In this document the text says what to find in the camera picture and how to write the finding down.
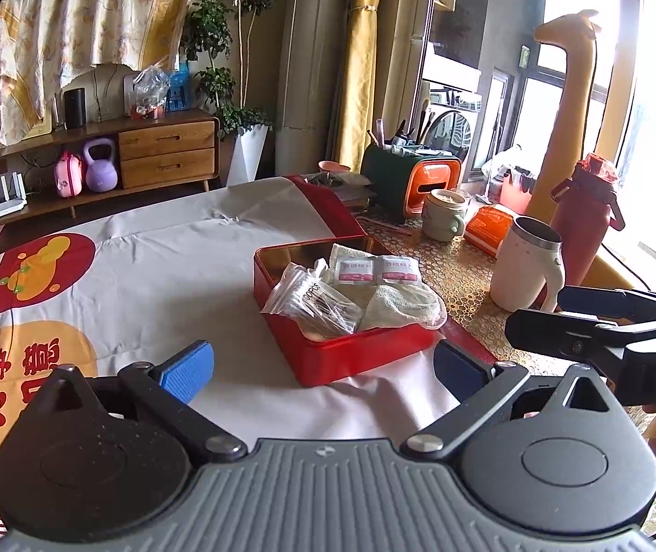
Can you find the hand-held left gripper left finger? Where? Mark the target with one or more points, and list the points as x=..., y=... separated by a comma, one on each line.
x=187, y=367

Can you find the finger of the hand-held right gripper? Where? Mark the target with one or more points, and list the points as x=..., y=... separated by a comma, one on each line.
x=540, y=333
x=592, y=303

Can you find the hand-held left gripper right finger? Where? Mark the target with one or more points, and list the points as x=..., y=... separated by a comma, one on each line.
x=460, y=371

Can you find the red tin box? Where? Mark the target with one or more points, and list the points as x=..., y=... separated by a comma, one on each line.
x=351, y=362

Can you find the white pink sachet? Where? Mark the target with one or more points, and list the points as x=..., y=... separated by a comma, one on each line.
x=398, y=270
x=353, y=271

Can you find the clear bag of cotton swabs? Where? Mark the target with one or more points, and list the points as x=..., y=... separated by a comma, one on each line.
x=316, y=305

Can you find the white tumbler mug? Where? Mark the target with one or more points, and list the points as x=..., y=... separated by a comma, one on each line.
x=520, y=276

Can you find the red water bottle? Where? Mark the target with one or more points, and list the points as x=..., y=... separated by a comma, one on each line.
x=580, y=230

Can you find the orange packet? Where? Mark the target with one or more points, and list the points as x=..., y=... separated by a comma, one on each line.
x=488, y=230

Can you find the pale green mug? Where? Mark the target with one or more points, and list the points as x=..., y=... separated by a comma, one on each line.
x=440, y=218

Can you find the pink stick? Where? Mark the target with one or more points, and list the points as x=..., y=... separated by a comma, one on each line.
x=388, y=226

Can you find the green orange organizer box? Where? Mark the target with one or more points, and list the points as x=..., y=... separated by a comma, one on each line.
x=385, y=184

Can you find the yellow giraffe plush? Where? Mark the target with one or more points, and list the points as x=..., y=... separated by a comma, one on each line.
x=578, y=98

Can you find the stack of books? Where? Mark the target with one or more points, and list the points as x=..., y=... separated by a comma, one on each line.
x=351, y=190

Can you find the wooden television cabinet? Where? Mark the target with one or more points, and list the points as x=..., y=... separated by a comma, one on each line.
x=167, y=155

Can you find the purple kettlebell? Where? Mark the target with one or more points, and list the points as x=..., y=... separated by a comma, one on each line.
x=101, y=172

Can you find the white planter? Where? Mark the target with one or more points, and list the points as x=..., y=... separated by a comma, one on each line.
x=247, y=155

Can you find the white washing machine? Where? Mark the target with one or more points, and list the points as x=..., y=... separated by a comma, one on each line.
x=457, y=126

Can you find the pink dish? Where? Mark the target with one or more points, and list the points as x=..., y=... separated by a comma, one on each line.
x=334, y=168

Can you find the set of cosmetic brushes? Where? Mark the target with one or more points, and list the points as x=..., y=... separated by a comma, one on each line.
x=402, y=135

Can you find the white router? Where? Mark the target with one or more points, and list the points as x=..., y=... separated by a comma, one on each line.
x=0, y=207

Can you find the clear plastic bag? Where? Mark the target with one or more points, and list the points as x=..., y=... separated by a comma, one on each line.
x=149, y=92

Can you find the black cylinder speaker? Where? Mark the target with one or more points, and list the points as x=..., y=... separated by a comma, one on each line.
x=75, y=108

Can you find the yellow curtain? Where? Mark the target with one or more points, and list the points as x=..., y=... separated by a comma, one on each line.
x=362, y=69

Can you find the green potted tree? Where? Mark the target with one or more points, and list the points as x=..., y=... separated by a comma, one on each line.
x=213, y=40

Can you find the white standing air conditioner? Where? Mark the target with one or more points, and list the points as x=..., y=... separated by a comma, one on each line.
x=316, y=57

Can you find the floral yellow white sheet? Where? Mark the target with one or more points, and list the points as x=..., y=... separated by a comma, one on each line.
x=86, y=17

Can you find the small green wall sign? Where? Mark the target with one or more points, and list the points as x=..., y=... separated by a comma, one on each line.
x=525, y=56

